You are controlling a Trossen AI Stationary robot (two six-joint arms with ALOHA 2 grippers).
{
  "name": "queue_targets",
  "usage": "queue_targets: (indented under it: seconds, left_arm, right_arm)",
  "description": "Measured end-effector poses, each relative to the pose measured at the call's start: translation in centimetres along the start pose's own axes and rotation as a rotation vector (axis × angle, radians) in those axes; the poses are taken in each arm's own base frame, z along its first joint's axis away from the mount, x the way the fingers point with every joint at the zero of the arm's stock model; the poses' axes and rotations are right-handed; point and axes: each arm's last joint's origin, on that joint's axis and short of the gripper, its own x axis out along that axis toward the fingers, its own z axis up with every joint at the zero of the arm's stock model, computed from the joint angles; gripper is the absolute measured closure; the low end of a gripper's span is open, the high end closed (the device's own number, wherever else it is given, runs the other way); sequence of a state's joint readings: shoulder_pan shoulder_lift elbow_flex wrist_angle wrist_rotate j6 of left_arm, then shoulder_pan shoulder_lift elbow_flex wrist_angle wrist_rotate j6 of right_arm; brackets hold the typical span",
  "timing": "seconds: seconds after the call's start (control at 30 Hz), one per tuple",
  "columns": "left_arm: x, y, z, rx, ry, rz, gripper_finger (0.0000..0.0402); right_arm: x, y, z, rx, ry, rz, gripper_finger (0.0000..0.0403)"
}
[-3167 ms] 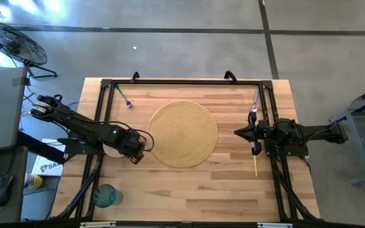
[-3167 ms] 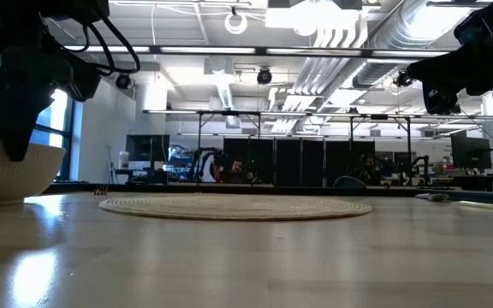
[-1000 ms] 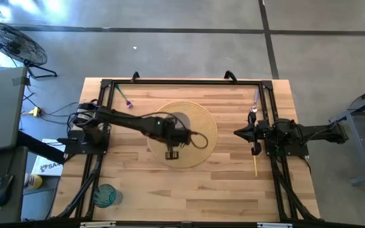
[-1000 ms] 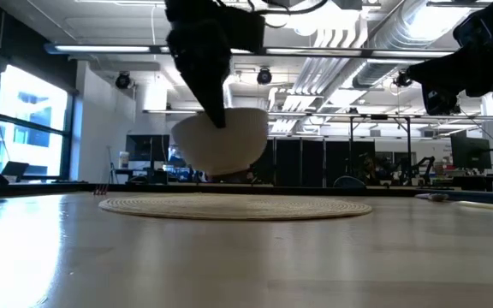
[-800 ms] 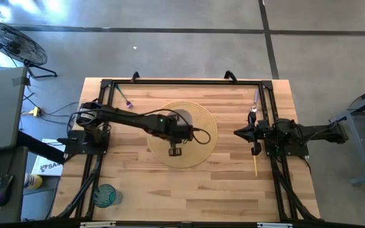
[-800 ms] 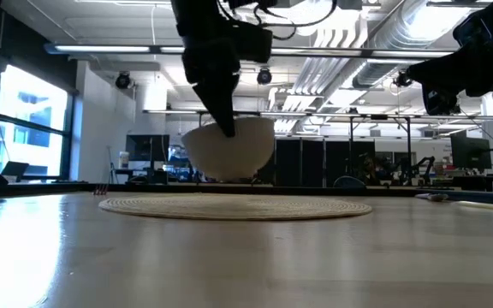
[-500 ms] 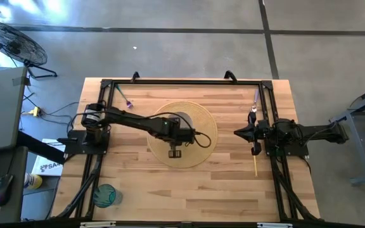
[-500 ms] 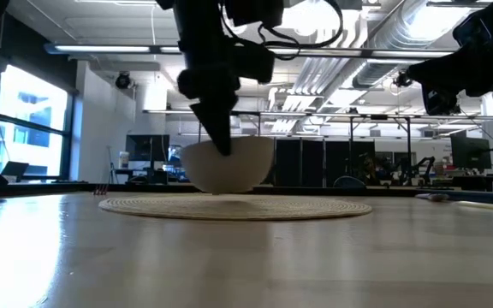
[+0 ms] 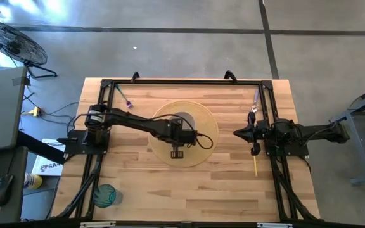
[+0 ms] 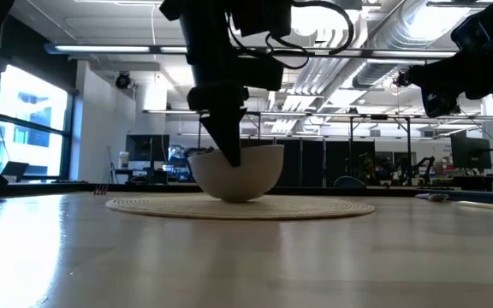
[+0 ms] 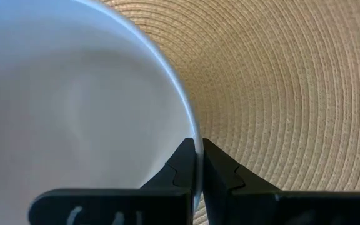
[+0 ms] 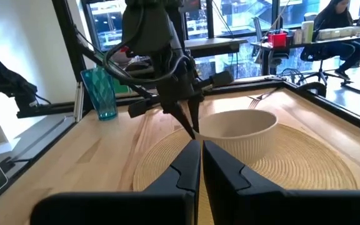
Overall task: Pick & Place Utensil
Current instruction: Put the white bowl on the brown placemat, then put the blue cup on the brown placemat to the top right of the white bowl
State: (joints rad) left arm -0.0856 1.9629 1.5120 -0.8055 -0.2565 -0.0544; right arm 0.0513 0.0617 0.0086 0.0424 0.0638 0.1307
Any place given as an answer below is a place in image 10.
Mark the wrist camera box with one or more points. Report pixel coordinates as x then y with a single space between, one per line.
259 17
486 25

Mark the round black ceiling fixture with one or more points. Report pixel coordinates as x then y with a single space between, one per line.
124 80

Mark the metal utensil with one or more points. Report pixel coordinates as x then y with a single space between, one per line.
432 197

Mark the black computer monitor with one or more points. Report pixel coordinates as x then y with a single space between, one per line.
147 147
470 149

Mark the large glass window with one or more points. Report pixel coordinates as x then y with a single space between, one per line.
32 98

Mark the dark office chair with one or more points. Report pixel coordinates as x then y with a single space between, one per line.
349 182

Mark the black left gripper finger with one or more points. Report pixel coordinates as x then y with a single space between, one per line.
227 137

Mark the iridescent metal fork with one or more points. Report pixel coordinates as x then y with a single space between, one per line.
101 190

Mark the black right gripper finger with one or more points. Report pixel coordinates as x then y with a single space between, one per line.
439 104

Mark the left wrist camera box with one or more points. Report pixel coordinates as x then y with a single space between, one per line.
259 17

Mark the background black robot arm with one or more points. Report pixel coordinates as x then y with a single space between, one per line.
426 164

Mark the white jug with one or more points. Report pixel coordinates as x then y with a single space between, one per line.
123 159

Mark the white ribbed ceramic bowl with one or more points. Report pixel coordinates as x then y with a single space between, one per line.
251 175

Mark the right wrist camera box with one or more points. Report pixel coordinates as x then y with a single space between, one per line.
486 25

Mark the round woven beige placemat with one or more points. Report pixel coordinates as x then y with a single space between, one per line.
306 208

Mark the open laptop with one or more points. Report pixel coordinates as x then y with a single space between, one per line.
15 169

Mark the long ceiling light rail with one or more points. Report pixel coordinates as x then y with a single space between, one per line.
101 48

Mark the black room partition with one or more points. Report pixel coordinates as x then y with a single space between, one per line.
310 162

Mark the silver spiral air duct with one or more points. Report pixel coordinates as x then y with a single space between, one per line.
394 38

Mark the black metal frame stand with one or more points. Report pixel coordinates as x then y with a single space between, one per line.
351 149

